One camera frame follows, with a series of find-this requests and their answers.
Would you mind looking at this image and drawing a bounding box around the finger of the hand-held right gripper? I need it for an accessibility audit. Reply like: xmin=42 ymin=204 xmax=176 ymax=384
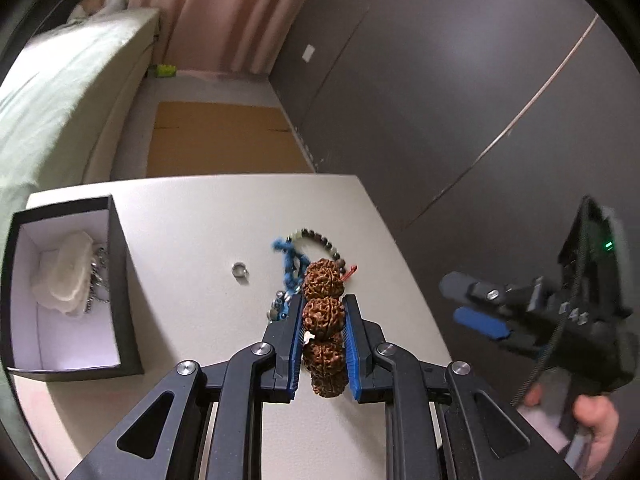
xmin=452 ymin=306 xmax=516 ymax=345
xmin=439 ymin=271 xmax=531 ymax=312

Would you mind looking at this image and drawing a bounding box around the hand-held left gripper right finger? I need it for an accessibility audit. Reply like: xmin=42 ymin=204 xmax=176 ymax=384
xmin=342 ymin=294 xmax=581 ymax=480

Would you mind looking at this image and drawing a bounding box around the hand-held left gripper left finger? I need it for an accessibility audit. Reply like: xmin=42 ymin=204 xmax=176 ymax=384
xmin=65 ymin=294 xmax=306 ymax=480

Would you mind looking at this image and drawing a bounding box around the brown rudraksha bead bracelet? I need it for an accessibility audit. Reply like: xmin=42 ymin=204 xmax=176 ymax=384
xmin=301 ymin=258 xmax=349 ymax=399

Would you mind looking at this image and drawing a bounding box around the blue bead bracelet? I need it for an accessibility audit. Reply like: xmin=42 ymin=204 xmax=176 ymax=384
xmin=271 ymin=237 xmax=308 ymax=295

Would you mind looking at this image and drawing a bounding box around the dark bead bracelet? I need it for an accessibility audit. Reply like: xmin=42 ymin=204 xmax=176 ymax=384
xmin=287 ymin=228 xmax=349 ymax=273

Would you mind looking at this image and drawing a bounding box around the black jewelry box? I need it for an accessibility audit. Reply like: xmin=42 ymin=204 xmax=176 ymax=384
xmin=0 ymin=195 xmax=146 ymax=381

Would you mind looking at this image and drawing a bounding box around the person's right hand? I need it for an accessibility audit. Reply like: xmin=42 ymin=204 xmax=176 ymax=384
xmin=522 ymin=382 xmax=621 ymax=480

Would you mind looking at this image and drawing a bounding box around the flattened cardboard sheet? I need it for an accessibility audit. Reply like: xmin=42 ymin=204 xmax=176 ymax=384
xmin=146 ymin=101 xmax=317 ymax=178

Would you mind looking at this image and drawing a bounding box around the white shell ornament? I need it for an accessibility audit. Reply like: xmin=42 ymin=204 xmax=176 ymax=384
xmin=34 ymin=230 xmax=97 ymax=318

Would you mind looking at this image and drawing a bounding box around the green-covered bed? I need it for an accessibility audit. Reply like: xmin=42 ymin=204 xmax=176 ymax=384
xmin=0 ymin=7 xmax=167 ymax=241

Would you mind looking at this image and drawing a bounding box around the pink curtain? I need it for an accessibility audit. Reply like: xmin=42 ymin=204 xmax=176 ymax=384
xmin=127 ymin=0 xmax=372 ymax=75

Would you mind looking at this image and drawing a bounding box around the green bedsheet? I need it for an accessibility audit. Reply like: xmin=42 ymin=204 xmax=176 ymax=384
xmin=0 ymin=19 xmax=151 ymax=221

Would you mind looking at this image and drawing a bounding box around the white pillow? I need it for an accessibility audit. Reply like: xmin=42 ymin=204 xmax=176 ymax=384
xmin=74 ymin=0 xmax=132 ymax=25

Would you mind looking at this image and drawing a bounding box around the silver chain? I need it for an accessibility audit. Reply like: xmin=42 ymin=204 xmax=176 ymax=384
xmin=82 ymin=246 xmax=113 ymax=317

